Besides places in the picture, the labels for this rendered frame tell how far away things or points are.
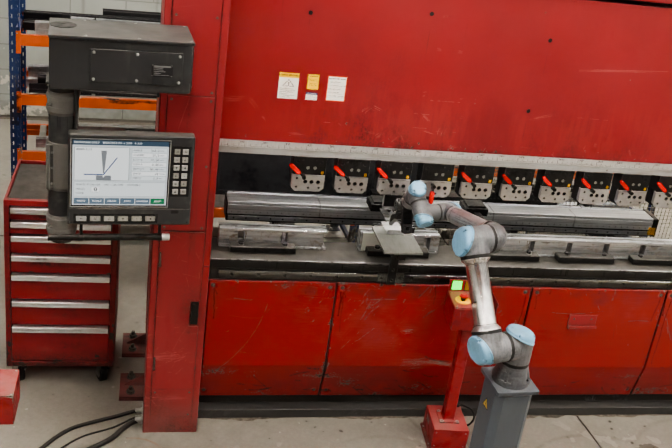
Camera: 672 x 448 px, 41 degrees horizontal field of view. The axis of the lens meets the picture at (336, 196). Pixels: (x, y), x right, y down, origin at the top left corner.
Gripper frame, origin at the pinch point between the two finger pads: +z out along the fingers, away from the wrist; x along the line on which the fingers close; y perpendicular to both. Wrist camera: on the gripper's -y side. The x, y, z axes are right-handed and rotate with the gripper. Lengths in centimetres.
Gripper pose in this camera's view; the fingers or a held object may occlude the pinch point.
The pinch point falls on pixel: (397, 225)
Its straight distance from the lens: 418.9
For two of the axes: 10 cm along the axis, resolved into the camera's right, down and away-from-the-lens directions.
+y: -0.5, -9.0, 4.4
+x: -9.8, -0.4, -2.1
